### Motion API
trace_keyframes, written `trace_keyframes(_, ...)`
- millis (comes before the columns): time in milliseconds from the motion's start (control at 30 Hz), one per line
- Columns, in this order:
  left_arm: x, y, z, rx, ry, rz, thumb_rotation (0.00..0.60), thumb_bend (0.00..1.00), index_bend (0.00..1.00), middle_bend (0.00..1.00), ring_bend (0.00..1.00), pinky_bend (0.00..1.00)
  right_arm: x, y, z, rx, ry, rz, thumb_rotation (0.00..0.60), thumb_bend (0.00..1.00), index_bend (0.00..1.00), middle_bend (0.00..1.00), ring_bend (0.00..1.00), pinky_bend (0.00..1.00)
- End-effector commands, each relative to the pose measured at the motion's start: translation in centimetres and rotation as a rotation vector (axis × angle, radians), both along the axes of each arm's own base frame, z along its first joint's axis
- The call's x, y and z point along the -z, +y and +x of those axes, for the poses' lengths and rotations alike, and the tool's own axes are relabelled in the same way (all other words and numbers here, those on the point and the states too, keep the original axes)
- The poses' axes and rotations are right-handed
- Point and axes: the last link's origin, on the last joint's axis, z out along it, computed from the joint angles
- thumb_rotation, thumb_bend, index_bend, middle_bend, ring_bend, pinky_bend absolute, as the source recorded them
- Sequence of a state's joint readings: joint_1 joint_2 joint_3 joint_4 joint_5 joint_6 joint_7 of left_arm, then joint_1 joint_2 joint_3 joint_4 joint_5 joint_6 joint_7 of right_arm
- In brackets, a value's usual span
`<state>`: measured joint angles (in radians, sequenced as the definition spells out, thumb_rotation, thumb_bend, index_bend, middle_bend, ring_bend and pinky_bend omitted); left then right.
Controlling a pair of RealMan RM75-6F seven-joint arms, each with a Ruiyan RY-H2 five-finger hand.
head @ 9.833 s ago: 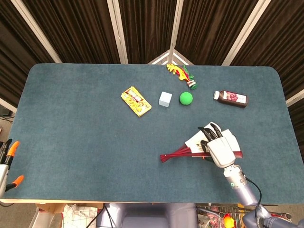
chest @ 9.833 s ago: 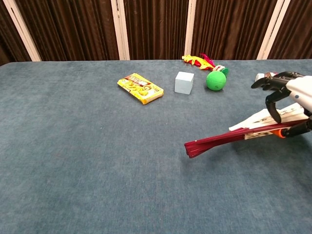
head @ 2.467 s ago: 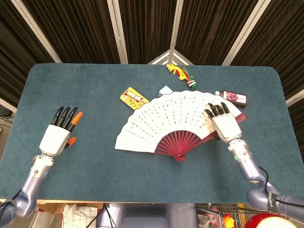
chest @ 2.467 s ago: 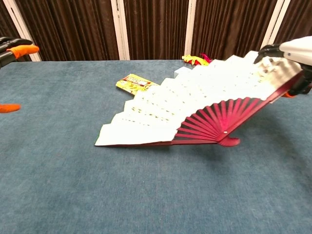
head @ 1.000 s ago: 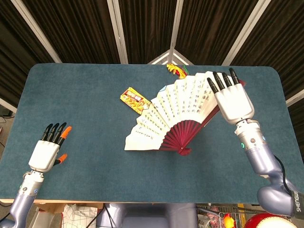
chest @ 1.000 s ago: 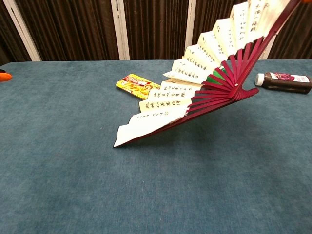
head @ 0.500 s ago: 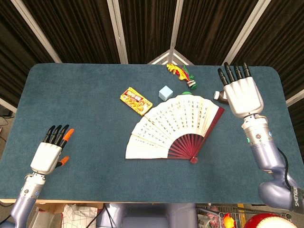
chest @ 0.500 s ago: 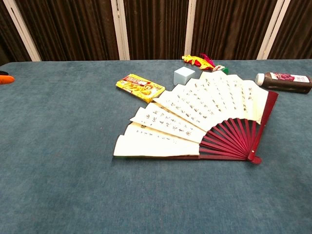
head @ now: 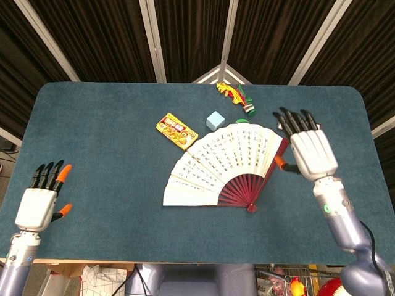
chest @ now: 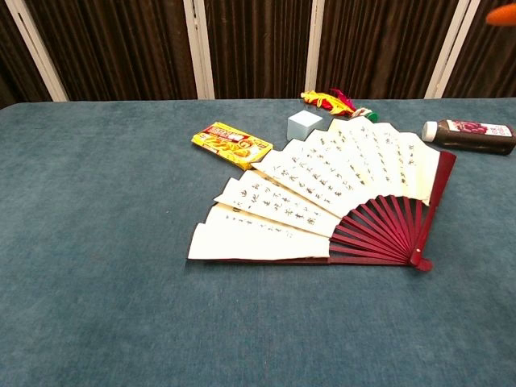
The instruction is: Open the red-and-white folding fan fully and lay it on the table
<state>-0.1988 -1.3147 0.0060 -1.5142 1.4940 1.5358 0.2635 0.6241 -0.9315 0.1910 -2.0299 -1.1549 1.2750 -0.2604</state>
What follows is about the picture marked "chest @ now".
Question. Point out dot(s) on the colourful feather shuttlecock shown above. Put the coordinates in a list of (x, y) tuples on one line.
[(334, 102)]

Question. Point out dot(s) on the light blue cube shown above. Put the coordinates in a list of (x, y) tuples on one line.
[(302, 123)]

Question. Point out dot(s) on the dark brown pleated curtain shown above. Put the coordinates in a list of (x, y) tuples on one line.
[(492, 60), (12, 60), (121, 48), (383, 48), (258, 48)]

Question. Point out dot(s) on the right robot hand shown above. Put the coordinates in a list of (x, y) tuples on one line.
[(504, 14)]

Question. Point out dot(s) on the red ribbed paper folding fan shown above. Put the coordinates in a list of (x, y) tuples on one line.
[(302, 189)]

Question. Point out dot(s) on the yellow snack box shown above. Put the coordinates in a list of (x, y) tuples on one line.
[(230, 145)]

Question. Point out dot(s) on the blue felt table cover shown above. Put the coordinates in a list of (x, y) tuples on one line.
[(121, 282)]

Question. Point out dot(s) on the white partition post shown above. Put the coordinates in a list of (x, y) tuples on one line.
[(314, 44), (36, 48), (199, 48), (447, 48)]

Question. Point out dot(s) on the dark juice bottle white cap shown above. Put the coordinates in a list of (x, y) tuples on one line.
[(471, 137)]

